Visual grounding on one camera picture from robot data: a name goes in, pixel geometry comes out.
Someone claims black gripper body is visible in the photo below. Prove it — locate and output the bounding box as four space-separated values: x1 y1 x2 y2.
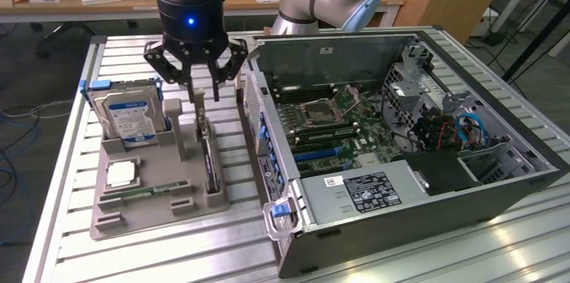
155 0 230 63

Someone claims black graphics card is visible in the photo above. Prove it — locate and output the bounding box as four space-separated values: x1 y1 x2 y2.
190 88 223 194

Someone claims hard disk in blue caddy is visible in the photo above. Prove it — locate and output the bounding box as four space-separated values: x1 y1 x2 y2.
79 77 172 148

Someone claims CPU socket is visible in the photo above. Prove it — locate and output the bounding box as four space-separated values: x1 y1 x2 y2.
300 99 347 127

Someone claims black chair base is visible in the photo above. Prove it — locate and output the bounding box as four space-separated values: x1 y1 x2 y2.
34 22 98 59

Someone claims metal socket cover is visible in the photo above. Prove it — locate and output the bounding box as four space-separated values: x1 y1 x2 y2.
331 84 363 111

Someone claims installed black RAM stick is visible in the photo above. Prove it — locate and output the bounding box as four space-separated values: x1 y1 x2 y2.
294 128 358 144

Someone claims blue expansion slot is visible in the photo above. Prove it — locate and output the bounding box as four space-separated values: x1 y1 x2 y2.
291 148 341 163

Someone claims silver CPU chip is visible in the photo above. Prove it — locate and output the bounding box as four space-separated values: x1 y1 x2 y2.
106 162 138 188

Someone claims green motherboard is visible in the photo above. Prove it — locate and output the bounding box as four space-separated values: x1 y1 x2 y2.
266 75 405 177

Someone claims green RAM stick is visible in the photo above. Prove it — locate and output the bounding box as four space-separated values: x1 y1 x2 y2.
100 180 191 201

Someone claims grey parts rack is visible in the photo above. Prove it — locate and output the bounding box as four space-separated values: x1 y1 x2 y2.
90 97 232 240

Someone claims grey power supply unit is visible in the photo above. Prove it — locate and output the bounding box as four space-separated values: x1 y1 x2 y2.
296 159 433 227

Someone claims black plastic air shroud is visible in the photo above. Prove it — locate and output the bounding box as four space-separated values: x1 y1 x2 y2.
407 148 483 196

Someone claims open black PC case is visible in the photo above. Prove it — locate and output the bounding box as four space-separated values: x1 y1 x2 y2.
234 25 563 279

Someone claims metal disk bay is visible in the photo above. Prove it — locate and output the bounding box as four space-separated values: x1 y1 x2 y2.
458 141 538 184

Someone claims black stand pole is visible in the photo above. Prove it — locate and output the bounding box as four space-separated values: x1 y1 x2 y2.
502 0 570 83

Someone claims red and black wire bundle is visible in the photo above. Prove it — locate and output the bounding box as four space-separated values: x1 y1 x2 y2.
414 112 459 151

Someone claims blue data wire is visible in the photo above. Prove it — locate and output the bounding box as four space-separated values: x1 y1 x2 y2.
457 113 491 150

